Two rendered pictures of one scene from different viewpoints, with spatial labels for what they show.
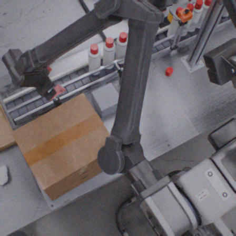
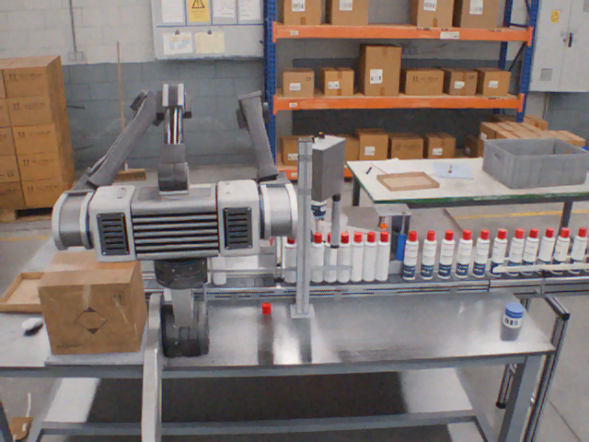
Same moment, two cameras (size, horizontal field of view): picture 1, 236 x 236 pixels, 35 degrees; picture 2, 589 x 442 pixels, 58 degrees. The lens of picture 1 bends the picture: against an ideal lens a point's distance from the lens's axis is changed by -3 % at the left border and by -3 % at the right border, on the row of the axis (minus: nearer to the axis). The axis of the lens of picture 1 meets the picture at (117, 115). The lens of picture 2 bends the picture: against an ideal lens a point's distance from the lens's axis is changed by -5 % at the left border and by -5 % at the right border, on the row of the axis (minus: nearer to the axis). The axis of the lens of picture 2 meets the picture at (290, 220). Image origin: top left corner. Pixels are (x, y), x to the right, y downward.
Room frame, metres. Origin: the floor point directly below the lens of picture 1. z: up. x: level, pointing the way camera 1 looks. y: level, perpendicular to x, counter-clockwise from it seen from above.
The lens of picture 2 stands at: (-0.62, -1.25, 1.99)
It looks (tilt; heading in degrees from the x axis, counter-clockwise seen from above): 23 degrees down; 32
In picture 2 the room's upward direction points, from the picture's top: straight up
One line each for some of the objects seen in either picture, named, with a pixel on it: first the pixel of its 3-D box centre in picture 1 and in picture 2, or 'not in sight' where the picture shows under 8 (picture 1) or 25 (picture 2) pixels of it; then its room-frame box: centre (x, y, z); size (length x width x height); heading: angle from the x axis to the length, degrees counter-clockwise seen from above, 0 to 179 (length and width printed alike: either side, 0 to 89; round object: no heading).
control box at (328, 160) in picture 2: not in sight; (321, 168); (1.02, -0.34, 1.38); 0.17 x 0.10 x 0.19; 1
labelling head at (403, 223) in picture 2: not in sight; (390, 238); (1.34, -0.49, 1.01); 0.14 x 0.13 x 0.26; 126
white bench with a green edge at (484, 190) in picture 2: not in sight; (484, 227); (3.11, -0.52, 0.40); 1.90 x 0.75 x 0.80; 130
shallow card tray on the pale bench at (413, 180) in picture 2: not in sight; (407, 180); (2.59, -0.09, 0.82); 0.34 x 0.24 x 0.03; 136
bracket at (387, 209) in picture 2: not in sight; (392, 209); (1.35, -0.49, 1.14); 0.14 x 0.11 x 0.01; 126
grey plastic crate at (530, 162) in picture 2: not in sight; (535, 162); (3.22, -0.77, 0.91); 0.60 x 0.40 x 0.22; 134
